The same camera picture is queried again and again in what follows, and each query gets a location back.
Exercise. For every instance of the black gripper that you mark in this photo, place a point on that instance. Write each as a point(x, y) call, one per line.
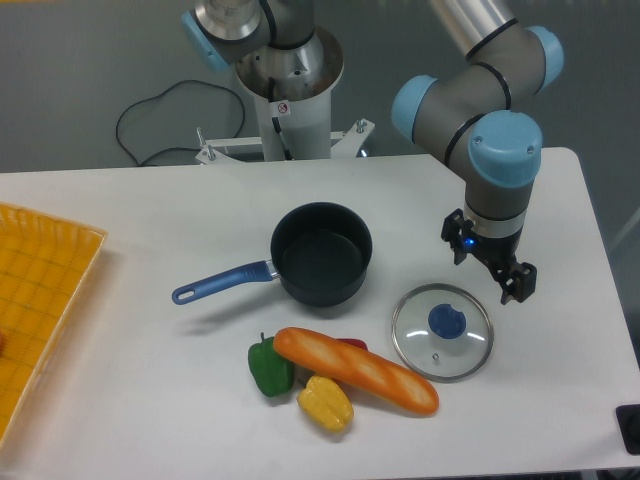
point(517, 280)

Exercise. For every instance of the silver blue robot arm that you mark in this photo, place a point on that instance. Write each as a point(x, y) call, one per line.
point(467, 123)

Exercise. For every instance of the long orange baguette bread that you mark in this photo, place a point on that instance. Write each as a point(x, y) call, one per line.
point(359, 368)

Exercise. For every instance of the glass lid blue knob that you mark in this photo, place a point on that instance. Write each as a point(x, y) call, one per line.
point(442, 332)

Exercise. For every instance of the red bell pepper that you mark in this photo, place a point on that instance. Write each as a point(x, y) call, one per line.
point(355, 342)

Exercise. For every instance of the black device at table edge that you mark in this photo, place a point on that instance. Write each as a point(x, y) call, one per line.
point(628, 418)

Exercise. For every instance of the yellow bell pepper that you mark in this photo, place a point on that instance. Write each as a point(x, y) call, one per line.
point(326, 404)

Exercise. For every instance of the green bell pepper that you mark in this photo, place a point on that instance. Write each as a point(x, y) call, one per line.
point(272, 373)

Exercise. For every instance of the yellow woven basket tray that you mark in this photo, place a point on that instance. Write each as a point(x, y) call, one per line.
point(45, 260)

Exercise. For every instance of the dark saucepan blue handle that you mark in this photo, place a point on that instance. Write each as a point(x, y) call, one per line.
point(320, 253)

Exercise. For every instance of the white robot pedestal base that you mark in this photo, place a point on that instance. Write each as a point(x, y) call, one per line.
point(292, 94)

